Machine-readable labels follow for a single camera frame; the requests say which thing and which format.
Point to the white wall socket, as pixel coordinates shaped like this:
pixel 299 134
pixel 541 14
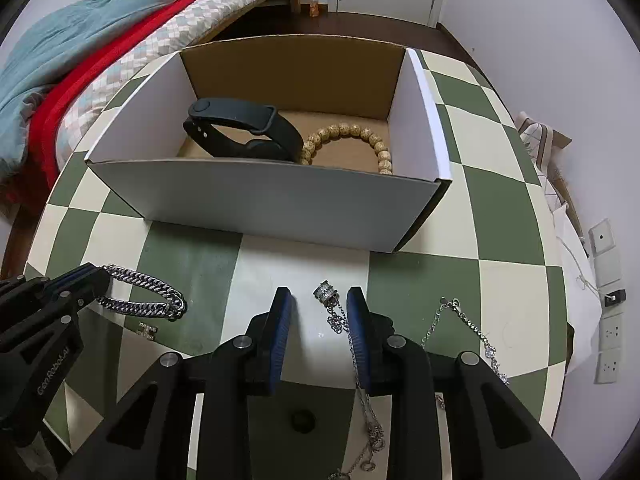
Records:
pixel 612 332
pixel 607 366

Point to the red blanket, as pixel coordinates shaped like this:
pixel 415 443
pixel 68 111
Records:
pixel 95 75

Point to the white cardboard box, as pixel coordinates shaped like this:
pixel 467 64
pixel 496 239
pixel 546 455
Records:
pixel 250 200

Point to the wall socket with black plug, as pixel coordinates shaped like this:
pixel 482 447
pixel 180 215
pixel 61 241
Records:
pixel 612 297

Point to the checkered quilt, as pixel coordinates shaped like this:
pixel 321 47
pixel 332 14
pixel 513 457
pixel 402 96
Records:
pixel 200 15

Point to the white wall switch plate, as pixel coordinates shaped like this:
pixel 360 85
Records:
pixel 601 236

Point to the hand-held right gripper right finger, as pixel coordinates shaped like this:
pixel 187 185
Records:
pixel 357 340

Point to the white cloth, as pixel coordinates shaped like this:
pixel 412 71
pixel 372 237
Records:
pixel 575 320

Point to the bed with blankets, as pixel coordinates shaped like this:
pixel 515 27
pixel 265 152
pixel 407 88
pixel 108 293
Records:
pixel 65 30

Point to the small silver earring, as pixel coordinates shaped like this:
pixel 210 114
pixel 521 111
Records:
pixel 147 331

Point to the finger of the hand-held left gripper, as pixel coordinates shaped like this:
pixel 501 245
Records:
pixel 75 276
pixel 87 294

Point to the black smart band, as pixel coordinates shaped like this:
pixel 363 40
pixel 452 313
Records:
pixel 235 110

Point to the green checkered tablecloth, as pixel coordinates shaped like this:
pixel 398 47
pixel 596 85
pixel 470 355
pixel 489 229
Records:
pixel 500 210

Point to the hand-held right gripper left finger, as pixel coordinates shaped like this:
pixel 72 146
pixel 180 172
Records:
pixel 282 332

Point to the orange bottle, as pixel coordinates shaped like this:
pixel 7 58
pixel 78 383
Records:
pixel 314 7

